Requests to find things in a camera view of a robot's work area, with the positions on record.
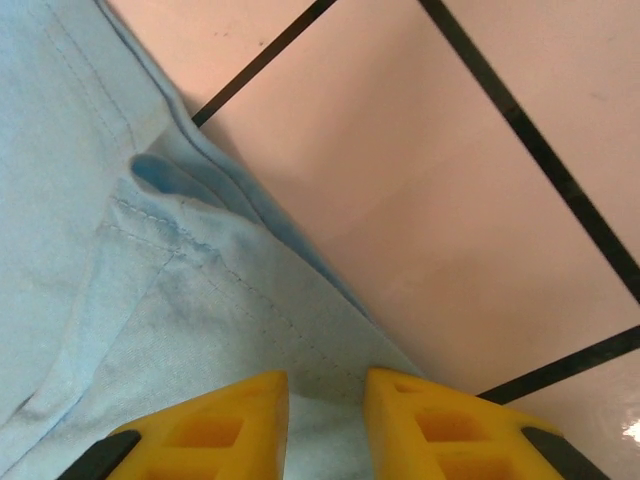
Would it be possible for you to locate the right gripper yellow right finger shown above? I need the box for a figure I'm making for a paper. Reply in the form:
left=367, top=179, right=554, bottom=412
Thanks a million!
left=364, top=366, right=615, bottom=480

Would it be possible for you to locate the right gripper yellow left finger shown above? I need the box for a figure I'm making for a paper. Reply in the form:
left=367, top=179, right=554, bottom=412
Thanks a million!
left=56, top=369, right=291, bottom=480

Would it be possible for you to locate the light blue printed t-shirt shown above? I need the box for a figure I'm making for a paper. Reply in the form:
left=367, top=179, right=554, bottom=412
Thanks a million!
left=0, top=0, right=427, bottom=480

